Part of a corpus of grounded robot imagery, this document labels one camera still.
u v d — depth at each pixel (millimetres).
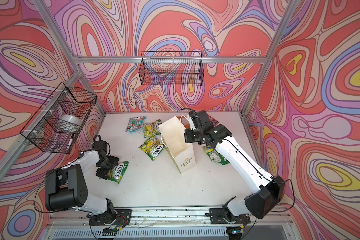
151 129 1046
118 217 731
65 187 443
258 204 384
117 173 843
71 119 732
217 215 733
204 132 531
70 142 728
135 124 1070
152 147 955
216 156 910
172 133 844
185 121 764
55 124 701
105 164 750
